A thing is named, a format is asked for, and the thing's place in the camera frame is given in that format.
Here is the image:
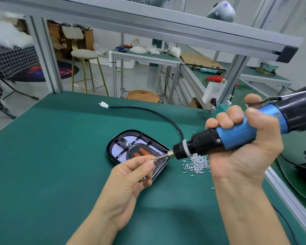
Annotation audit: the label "person's left hand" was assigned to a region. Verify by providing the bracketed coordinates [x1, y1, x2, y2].
[94, 154, 156, 230]

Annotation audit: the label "person's right hand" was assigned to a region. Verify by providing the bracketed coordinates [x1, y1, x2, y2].
[205, 93, 285, 183]

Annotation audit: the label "black cover orange strips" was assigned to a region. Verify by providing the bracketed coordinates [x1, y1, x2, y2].
[126, 142, 169, 180]

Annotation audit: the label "heap of small silver screws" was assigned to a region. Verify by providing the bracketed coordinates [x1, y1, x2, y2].
[183, 153, 215, 191]

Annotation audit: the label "blue black electric screwdriver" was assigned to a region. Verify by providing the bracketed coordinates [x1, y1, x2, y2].
[153, 86, 306, 162]

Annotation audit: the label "white power strip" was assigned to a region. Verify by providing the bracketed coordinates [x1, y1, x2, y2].
[201, 79, 227, 108]

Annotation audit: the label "red tool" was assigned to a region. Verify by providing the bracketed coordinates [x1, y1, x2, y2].
[205, 75, 226, 83]

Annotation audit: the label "green workbench white legs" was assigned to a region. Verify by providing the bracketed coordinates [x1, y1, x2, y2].
[242, 66, 292, 96]

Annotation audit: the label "teal hand tool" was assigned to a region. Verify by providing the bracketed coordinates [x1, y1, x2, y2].
[199, 67, 224, 75]

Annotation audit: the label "round brown wooden stool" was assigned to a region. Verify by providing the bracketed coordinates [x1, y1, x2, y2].
[126, 89, 161, 103]

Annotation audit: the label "white crumpled bag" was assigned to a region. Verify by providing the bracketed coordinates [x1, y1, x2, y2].
[168, 46, 182, 58]

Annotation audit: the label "small green workbench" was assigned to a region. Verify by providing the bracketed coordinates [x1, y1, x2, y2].
[108, 47, 183, 102]

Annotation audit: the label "white handheld device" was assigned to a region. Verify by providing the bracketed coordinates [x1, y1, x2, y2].
[206, 1, 236, 22]

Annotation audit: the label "round beige stool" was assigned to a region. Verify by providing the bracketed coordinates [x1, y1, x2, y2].
[71, 49, 110, 96]

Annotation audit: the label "colourful round rug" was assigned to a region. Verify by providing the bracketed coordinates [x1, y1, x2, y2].
[10, 60, 80, 83]

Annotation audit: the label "brown wooden cabinet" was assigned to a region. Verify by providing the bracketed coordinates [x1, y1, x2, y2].
[48, 22, 95, 51]

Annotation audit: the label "black checked cloth table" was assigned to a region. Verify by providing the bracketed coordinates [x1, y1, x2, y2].
[0, 46, 40, 118]

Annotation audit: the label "white plastic bags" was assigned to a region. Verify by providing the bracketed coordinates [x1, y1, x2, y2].
[0, 10, 35, 49]

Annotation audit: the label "aluminium shelf frame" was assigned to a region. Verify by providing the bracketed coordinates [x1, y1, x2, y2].
[0, 0, 304, 105]

